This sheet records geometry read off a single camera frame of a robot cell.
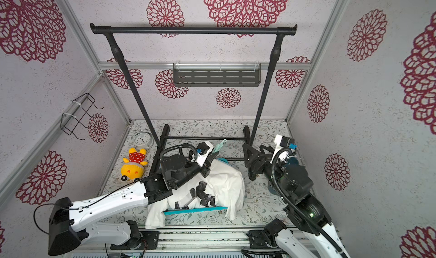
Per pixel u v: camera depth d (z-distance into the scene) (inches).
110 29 21.2
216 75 37.4
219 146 25.0
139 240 26.1
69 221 15.6
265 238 25.7
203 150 20.5
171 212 28.8
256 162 19.6
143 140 41.4
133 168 35.0
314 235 15.7
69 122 28.7
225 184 30.4
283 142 19.4
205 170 22.6
